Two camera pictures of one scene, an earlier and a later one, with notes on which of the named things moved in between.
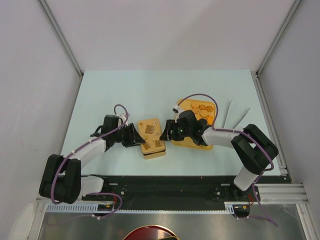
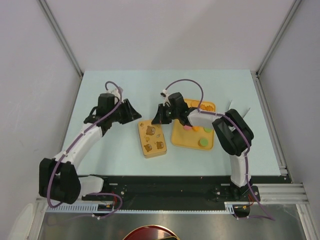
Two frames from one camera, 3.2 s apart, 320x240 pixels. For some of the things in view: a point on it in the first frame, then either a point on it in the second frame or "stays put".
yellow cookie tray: [202, 109] stays put
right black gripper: [171, 125] -> [160, 118]
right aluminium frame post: [279, 35] stays put
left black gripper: [134, 138] -> [130, 114]
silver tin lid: [150, 130] stays put
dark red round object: [153, 232] stays put
